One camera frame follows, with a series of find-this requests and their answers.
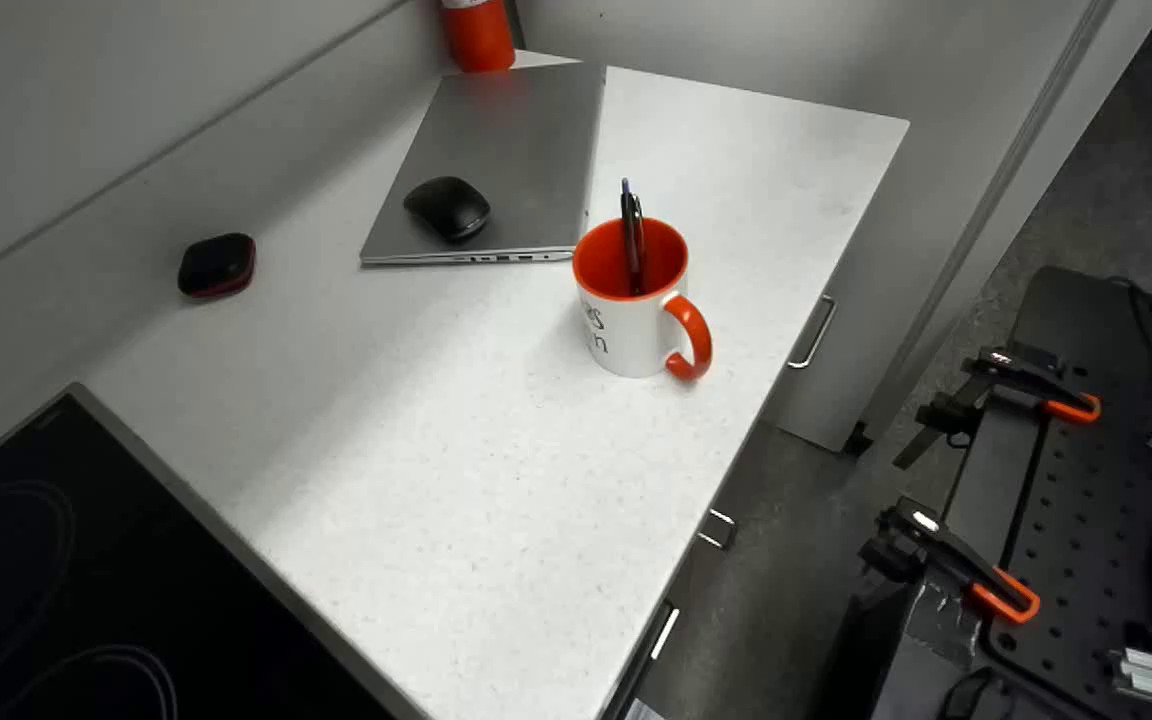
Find black pen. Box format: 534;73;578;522
616;176;651;300

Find white mug orange inside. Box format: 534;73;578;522
567;211;716;388

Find black computer mouse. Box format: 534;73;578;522
402;174;497;250

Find silver closed laptop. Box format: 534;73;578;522
358;62;607;272

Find orange cylinder canister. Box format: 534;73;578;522
437;0;524;76

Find black case red rim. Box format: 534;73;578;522
175;230;262;304

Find black perforated mounting table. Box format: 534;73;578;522
817;265;1152;720

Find black glass cooktop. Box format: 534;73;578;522
0;385;402;720

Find small silver drawer handle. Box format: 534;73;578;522
643;601;684;667
694;502;741;558

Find silver cabinet door handle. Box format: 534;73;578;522
783;294;840;375

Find black clamp orange handle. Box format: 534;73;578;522
890;345;1108;471
862;498;1048;631

